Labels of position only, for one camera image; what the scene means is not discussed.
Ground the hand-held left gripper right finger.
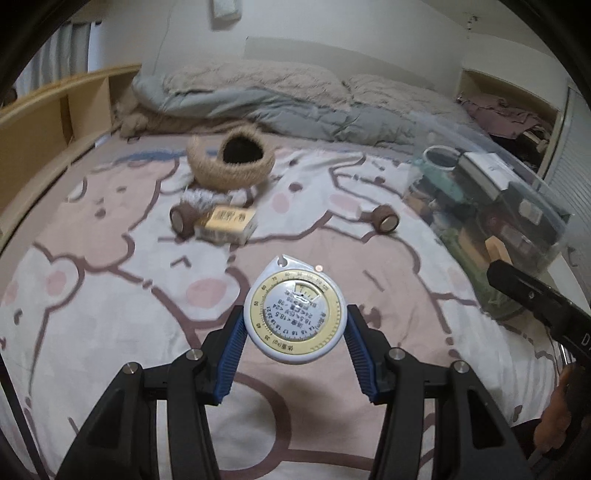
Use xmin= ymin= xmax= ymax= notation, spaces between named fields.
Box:
xmin=344 ymin=305 xmax=536 ymax=480

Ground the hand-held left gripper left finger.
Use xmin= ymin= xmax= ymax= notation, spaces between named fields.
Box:
xmin=55 ymin=305 xmax=252 ymax=480

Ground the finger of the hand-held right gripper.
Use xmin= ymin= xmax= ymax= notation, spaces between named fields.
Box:
xmin=486 ymin=258 xmax=578 ymax=330

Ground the wooden block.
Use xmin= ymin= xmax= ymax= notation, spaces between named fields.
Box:
xmin=485 ymin=235 xmax=511 ymax=268

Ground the round white tape measure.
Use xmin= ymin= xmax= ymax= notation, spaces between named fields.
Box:
xmin=243 ymin=254 xmax=346 ymax=366

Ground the clear plastic bin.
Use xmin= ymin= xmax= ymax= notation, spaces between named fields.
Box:
xmin=402 ymin=108 xmax=575 ymax=319

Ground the yellow tissue packet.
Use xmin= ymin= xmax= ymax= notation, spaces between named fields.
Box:
xmin=194 ymin=204 xmax=258 ymax=245

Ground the large white ring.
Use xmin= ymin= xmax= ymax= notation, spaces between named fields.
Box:
xmin=422 ymin=144 xmax=462 ymax=172

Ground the person's right hand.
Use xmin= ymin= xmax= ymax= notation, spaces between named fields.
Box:
xmin=533 ymin=362 xmax=578 ymax=455

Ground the black and white box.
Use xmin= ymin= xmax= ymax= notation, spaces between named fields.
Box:
xmin=455 ymin=151 xmax=514 ymax=191

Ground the white louvred door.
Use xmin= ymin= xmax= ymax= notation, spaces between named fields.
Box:
xmin=542 ymin=85 xmax=591 ymax=241

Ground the brown bandage roll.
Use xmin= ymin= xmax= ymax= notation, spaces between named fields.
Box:
xmin=372 ymin=203 xmax=402 ymax=235
xmin=168 ymin=203 xmax=200 ymax=240

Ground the bear printed blanket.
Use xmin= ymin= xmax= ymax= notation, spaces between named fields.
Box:
xmin=0 ymin=131 xmax=568 ymax=480

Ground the grey fuzzy sock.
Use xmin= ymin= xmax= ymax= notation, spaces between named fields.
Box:
xmin=178 ymin=185 xmax=257 ymax=215

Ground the pile of clothes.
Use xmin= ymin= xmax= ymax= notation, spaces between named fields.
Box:
xmin=457 ymin=92 xmax=555 ymax=153

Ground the wooden closet shelf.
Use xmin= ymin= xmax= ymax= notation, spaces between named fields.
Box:
xmin=457 ymin=67 xmax=566 ymax=181

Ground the beige quilted pillow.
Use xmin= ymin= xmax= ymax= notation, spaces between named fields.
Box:
xmin=164 ymin=64 xmax=349 ymax=109
xmin=344 ymin=74 xmax=476 ymax=127

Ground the grey duvet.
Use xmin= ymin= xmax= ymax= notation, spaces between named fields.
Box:
xmin=131 ymin=74 xmax=490 ymax=148

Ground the brown plush cloth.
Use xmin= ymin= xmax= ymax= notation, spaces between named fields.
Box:
xmin=113 ymin=99 xmax=155 ymax=139

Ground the wooden bed shelf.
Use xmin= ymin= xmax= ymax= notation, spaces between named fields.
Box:
xmin=0 ymin=64 xmax=141 ymax=252

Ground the grey curtain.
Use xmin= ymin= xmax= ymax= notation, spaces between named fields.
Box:
xmin=14 ymin=21 xmax=105 ymax=97

